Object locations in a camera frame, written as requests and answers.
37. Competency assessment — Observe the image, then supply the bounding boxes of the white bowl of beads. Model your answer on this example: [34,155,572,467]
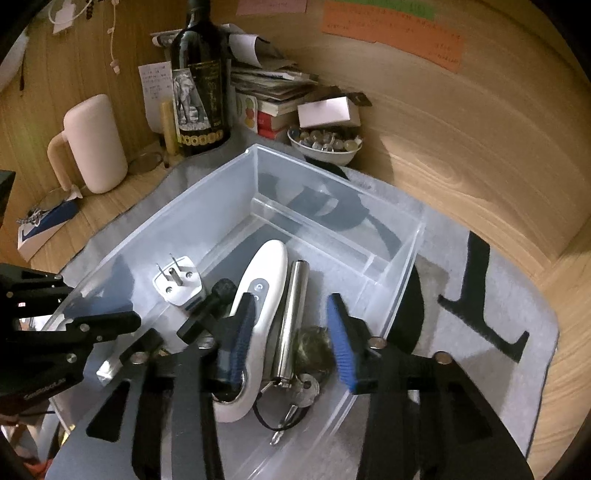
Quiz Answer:
[287,127,363,167]

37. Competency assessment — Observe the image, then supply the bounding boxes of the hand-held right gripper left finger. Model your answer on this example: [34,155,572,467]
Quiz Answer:
[85,293,257,480]

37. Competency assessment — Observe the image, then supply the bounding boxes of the round lens with beaded chain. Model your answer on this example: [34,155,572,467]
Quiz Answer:
[18,188,84,227]

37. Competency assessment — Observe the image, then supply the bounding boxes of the keys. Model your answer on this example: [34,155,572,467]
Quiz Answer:
[253,378,308,446]

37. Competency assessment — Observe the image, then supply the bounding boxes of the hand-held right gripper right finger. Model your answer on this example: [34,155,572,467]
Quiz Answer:
[327,293,530,480]

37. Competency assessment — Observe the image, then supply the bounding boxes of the white handheld massager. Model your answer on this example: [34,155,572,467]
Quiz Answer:
[215,240,290,424]

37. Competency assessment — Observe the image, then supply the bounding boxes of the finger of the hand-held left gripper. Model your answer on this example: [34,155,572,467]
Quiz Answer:
[0,263,75,320]
[13,311,142,371]

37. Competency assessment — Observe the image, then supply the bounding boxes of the white power plug adapter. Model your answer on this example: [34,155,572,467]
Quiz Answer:
[152,253,206,309]

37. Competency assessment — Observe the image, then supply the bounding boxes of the white card box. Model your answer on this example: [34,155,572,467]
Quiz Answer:
[297,96,361,130]

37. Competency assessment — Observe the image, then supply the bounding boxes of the pink wall note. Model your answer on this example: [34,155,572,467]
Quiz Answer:
[237,0,308,17]

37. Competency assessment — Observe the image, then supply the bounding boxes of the black cylindrical tool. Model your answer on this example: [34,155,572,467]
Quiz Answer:
[177,278,237,345]

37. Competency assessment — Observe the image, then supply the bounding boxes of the stack of books and papers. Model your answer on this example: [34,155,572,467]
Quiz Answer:
[151,23,320,117]

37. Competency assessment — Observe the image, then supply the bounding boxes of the clear plastic storage bin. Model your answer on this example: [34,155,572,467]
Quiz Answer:
[34,143,428,480]

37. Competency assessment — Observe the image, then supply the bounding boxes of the green paper strip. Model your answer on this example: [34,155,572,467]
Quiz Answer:
[332,0,437,22]

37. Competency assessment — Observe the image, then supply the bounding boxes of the silver metal cylinder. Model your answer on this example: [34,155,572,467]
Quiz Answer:
[269,259,310,389]

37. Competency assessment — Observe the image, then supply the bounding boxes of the white curved object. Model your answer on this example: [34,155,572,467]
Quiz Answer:
[0,33,27,89]

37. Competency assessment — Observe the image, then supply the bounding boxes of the white wall charger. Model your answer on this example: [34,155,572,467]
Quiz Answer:
[49,0,93,36]

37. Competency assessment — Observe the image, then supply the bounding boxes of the grey printed mat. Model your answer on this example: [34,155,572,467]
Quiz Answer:
[60,152,560,459]

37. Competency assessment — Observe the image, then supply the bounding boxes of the red book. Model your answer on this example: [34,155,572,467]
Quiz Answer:
[256,110,301,140]

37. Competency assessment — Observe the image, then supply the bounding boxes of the pink mug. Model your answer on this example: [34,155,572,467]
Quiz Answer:
[47,95,129,195]

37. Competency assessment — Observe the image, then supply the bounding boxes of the white handwritten paper note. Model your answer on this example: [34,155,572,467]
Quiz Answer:
[139,62,174,135]

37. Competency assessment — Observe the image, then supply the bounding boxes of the dark elephant-label wine bottle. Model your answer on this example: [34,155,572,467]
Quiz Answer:
[169,0,232,158]

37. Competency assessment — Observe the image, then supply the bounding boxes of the colourful fruit sticker card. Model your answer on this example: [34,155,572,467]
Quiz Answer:
[236,92,259,130]

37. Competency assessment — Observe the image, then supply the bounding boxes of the orange wall note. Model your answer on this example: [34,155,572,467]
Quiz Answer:
[321,0,464,74]

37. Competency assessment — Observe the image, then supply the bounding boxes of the silver key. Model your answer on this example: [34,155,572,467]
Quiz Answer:
[291,374,321,409]

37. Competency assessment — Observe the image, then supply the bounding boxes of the white hanging cord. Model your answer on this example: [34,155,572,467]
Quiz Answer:
[107,0,123,75]

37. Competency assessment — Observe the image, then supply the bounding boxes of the yellow lip balm tube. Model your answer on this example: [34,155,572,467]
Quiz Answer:
[159,100,179,156]

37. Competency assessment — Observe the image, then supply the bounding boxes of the small silver metal block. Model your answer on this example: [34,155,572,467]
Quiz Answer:
[95,357,126,387]

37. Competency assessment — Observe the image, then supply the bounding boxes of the dark brown round ball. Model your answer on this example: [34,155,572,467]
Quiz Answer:
[293,325,341,384]

